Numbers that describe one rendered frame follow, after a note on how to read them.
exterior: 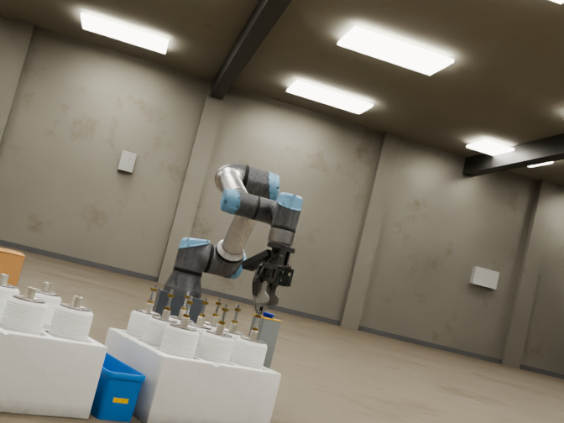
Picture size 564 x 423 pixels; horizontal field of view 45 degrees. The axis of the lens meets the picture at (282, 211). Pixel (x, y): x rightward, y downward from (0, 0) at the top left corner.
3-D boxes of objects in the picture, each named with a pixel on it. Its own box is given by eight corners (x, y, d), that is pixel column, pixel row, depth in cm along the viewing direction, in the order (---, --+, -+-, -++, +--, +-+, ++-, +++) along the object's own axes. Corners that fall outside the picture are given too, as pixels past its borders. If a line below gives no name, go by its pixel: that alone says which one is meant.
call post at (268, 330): (229, 407, 227) (253, 314, 230) (247, 409, 231) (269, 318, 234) (241, 413, 221) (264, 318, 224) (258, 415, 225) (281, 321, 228)
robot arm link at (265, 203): (255, 196, 219) (263, 195, 209) (288, 206, 222) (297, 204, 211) (248, 221, 218) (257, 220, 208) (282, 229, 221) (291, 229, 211)
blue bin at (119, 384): (56, 387, 194) (68, 345, 195) (93, 391, 200) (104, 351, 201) (96, 420, 169) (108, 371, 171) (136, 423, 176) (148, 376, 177)
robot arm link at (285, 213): (299, 199, 212) (307, 197, 203) (290, 233, 211) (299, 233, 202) (275, 192, 210) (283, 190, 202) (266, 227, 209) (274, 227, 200)
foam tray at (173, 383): (92, 385, 208) (108, 326, 210) (202, 398, 230) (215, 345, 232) (146, 425, 176) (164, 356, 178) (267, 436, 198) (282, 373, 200)
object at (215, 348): (211, 404, 188) (228, 338, 190) (180, 394, 191) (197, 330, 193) (224, 400, 197) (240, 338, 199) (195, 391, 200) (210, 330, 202)
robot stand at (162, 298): (138, 360, 277) (158, 287, 280) (182, 369, 281) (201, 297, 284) (140, 368, 259) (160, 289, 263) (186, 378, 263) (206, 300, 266)
